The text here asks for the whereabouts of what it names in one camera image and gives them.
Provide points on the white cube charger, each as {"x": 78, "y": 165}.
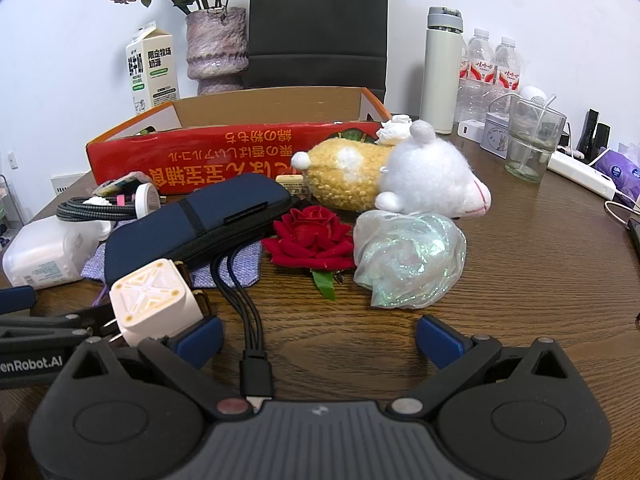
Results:
{"x": 150, "y": 300}

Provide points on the white wall socket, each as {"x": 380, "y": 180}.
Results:
{"x": 11, "y": 161}

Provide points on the clear water bottle red label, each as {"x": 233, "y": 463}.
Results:
{"x": 507, "y": 70}
{"x": 477, "y": 75}

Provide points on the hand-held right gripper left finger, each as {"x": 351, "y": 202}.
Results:
{"x": 197, "y": 342}

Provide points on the small wooden stamp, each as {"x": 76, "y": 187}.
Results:
{"x": 290, "y": 185}

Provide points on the white milk carton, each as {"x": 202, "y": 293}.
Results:
{"x": 150, "y": 75}

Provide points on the purple ceramic vase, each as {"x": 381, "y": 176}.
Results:
{"x": 217, "y": 50}

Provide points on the iridescent plastic bag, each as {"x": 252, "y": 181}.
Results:
{"x": 410, "y": 260}

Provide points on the black smartphone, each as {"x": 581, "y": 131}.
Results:
{"x": 635, "y": 235}

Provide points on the patterned small pouch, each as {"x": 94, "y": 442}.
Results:
{"x": 122, "y": 183}

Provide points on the small white charger block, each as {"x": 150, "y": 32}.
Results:
{"x": 472, "y": 130}

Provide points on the short black bottle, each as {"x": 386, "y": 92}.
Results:
{"x": 603, "y": 137}

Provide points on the wooden desk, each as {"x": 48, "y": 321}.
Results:
{"x": 525, "y": 270}

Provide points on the purple knit cloth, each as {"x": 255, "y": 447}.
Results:
{"x": 225, "y": 275}

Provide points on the white plastic container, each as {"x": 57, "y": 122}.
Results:
{"x": 45, "y": 255}

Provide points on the navy zip pouch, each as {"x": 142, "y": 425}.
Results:
{"x": 165, "y": 230}

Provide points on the red cardboard box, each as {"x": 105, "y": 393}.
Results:
{"x": 200, "y": 155}

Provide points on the white power strip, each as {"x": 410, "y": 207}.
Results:
{"x": 582, "y": 175}

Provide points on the red fabric rose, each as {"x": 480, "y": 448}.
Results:
{"x": 310, "y": 235}

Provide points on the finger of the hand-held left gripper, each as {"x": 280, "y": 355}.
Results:
{"x": 50, "y": 324}
{"x": 17, "y": 300}

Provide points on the small tin box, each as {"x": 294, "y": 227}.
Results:
{"x": 495, "y": 135}

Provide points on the yellow and white plush toy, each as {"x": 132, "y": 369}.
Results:
{"x": 425, "y": 175}

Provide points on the white thermos bottle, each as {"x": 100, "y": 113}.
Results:
{"x": 440, "y": 75}

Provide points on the white round plug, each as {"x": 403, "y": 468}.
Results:
{"x": 146, "y": 200}

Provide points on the black paper bag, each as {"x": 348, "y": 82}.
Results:
{"x": 315, "y": 35}

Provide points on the white round gadget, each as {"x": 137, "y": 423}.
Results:
{"x": 532, "y": 96}

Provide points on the purple tissue pack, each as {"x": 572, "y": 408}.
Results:
{"x": 622, "y": 170}

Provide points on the clear glass cup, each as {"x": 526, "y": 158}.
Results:
{"x": 532, "y": 135}

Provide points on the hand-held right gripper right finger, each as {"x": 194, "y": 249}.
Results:
{"x": 440, "y": 342}

